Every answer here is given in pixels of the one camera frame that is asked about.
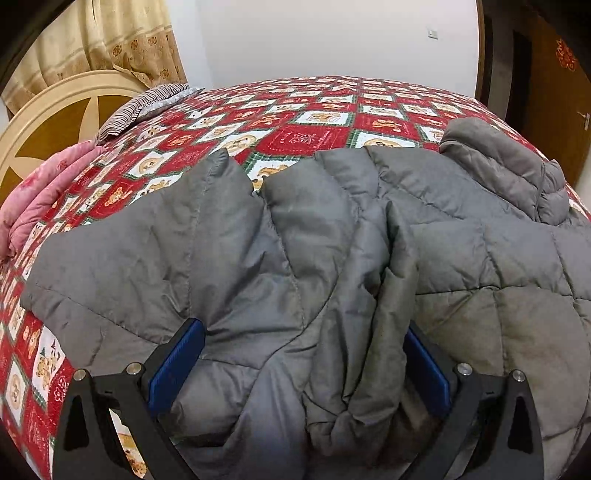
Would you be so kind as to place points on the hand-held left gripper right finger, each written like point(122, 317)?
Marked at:
point(429, 369)

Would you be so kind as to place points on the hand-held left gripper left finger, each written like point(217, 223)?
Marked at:
point(178, 360)

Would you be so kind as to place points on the grey puffer jacket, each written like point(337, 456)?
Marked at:
point(323, 230)

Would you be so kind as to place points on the pink quilt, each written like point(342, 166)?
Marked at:
point(51, 184)

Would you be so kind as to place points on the striped pillow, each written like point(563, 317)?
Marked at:
point(134, 108)

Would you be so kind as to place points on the red patchwork printed blanket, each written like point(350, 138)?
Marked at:
point(300, 134)

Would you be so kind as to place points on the cream and wood headboard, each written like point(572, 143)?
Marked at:
point(46, 110)

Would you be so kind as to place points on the brown wooden door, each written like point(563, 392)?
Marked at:
point(558, 101)

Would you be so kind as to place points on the beige patterned curtain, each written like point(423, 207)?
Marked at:
point(115, 37)

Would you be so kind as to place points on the red paper door decoration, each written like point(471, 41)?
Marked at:
point(566, 54)

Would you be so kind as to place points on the dark wooden door frame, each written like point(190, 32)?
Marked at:
point(484, 50)

